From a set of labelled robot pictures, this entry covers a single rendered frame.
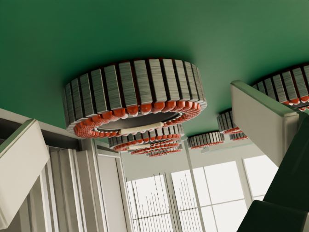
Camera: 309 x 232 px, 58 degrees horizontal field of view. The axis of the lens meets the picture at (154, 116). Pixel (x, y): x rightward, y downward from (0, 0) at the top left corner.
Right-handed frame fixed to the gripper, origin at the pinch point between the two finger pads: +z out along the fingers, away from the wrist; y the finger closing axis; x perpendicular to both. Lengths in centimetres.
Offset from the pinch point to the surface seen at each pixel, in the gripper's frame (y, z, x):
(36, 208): -13.5, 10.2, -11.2
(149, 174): -27, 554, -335
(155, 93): 1.4, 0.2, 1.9
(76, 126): -4.5, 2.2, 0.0
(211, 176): 114, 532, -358
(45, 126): -12.1, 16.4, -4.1
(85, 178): -11.9, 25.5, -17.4
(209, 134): 17, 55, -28
